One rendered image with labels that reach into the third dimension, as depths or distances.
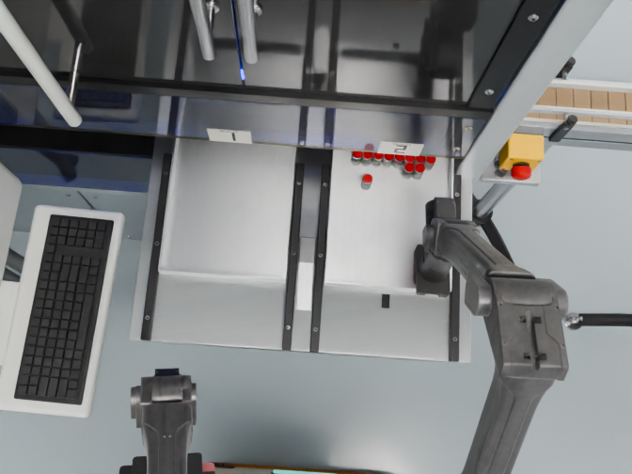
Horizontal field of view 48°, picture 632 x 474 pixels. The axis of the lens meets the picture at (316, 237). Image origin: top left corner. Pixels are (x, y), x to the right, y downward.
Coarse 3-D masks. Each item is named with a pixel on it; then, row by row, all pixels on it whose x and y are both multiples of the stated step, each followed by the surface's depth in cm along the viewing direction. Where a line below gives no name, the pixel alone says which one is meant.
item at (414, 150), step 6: (384, 144) 140; (390, 144) 140; (396, 144) 140; (402, 144) 139; (408, 144) 139; (414, 144) 139; (420, 144) 139; (378, 150) 143; (384, 150) 143; (390, 150) 143; (402, 150) 143; (408, 150) 142; (414, 150) 142; (420, 150) 142
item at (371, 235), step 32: (448, 160) 156; (352, 192) 154; (384, 192) 154; (416, 192) 154; (448, 192) 154; (352, 224) 152; (384, 224) 152; (416, 224) 152; (352, 256) 150; (384, 256) 150; (384, 288) 147
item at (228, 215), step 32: (192, 160) 154; (224, 160) 155; (256, 160) 155; (288, 160) 155; (192, 192) 152; (224, 192) 153; (256, 192) 153; (288, 192) 153; (192, 224) 151; (224, 224) 151; (256, 224) 151; (288, 224) 148; (160, 256) 145; (192, 256) 149; (224, 256) 149; (256, 256) 149
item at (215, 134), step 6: (210, 132) 140; (216, 132) 140; (222, 132) 139; (228, 132) 139; (234, 132) 139; (240, 132) 139; (246, 132) 139; (210, 138) 143; (216, 138) 143; (222, 138) 143; (228, 138) 142; (240, 138) 142; (246, 138) 142
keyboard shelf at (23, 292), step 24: (48, 216) 158; (96, 216) 158; (120, 216) 159; (120, 240) 159; (24, 264) 155; (0, 288) 154; (24, 288) 154; (0, 312) 153; (24, 312) 152; (0, 336) 151; (24, 336) 151; (96, 336) 152; (0, 360) 150; (96, 360) 151; (0, 384) 148; (0, 408) 148; (24, 408) 147; (48, 408) 147; (72, 408) 148
